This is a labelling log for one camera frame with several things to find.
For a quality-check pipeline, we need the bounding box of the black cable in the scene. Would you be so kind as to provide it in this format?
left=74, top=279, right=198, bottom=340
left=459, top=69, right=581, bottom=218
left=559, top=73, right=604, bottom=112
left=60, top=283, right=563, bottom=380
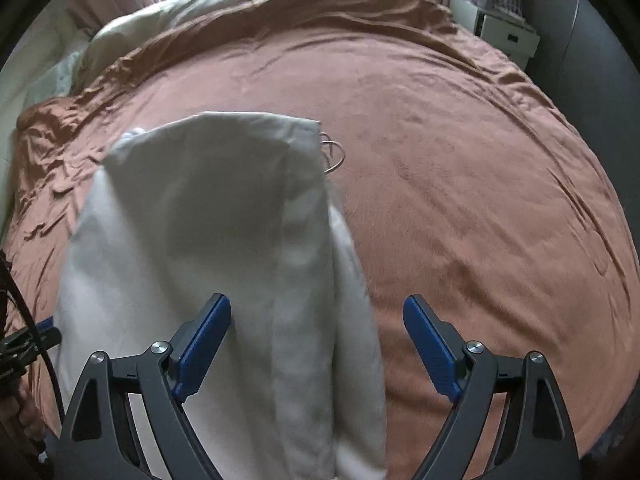
left=0, top=247, right=68, bottom=427

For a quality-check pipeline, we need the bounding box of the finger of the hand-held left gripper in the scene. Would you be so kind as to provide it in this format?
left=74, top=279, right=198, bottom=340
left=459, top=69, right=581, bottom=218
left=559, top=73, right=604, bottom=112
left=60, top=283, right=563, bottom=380
left=20, top=317, right=63, bottom=356

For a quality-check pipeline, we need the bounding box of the beige duvet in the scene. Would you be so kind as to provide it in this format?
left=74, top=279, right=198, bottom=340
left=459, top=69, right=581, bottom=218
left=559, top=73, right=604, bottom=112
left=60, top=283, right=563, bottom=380
left=25, top=0, right=432, bottom=107

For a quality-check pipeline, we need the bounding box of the dark grey wardrobe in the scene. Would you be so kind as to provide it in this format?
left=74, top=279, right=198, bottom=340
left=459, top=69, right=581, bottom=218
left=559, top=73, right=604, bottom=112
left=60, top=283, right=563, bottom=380
left=517, top=0, right=640, bottom=221

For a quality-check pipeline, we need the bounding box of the brown blanket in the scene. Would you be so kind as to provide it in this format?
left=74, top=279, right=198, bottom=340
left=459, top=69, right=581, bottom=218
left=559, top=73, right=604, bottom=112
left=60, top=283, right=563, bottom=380
left=0, top=0, right=635, bottom=467

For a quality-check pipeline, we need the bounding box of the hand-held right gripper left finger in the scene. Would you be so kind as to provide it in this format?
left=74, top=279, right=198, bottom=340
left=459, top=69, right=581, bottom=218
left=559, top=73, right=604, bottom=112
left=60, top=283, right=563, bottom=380
left=59, top=293, right=232, bottom=480

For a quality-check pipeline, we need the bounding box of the white nightstand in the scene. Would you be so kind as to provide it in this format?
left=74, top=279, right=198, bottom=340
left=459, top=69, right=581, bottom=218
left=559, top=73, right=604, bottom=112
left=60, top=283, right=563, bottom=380
left=447, top=0, right=542, bottom=69

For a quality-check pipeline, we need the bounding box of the beige zip-neck garment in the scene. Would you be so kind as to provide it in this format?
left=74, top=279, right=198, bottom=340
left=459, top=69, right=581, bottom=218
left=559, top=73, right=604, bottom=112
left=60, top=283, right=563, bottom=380
left=52, top=110, right=389, bottom=480

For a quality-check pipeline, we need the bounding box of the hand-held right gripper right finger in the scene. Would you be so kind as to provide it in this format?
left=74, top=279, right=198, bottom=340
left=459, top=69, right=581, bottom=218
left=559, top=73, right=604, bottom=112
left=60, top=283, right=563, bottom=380
left=403, top=295, right=581, bottom=480

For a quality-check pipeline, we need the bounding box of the person's left hand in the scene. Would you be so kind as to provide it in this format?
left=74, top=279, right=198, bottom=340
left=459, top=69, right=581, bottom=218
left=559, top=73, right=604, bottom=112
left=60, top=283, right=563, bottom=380
left=10, top=377, right=50, bottom=443

